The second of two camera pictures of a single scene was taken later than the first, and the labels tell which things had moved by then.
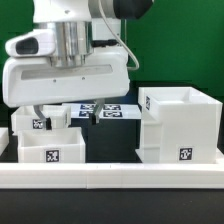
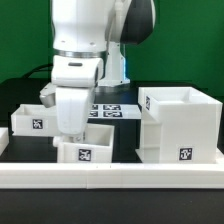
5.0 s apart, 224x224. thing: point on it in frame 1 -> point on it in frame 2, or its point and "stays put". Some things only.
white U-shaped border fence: (109, 175) stays put
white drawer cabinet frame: (178, 125) stays put
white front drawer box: (52, 145) -> (93, 145)
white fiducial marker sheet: (107, 111) stays put
